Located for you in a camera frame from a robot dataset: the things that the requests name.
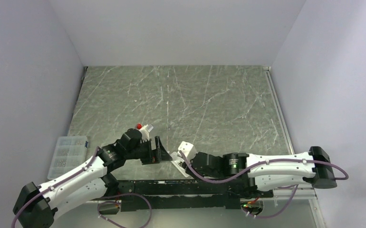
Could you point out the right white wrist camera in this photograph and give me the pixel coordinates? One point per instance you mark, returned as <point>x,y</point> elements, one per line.
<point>188,149</point>

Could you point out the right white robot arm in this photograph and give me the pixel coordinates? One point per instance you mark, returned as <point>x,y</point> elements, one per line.
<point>267,171</point>

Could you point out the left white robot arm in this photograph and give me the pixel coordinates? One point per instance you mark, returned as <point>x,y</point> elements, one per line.
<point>38,206</point>

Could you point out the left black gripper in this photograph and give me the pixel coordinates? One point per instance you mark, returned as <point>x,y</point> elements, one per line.
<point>162,154</point>

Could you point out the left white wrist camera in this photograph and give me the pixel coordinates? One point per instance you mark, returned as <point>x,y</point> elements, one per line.
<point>145,130</point>

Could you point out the clear plastic organizer box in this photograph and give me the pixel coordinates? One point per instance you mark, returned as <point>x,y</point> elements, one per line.
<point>70,152</point>

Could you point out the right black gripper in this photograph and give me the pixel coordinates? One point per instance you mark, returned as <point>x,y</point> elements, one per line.
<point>191,165</point>

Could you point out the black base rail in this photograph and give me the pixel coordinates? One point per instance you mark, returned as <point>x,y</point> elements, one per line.
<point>181,193</point>

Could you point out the white remote control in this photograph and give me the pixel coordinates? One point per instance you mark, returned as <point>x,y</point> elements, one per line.
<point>178,162</point>

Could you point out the aluminium frame rail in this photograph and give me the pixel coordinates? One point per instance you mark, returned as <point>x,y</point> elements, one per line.
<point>266,71</point>

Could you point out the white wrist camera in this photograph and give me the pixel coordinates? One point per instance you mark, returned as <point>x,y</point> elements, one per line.
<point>188,149</point>
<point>145,130</point>

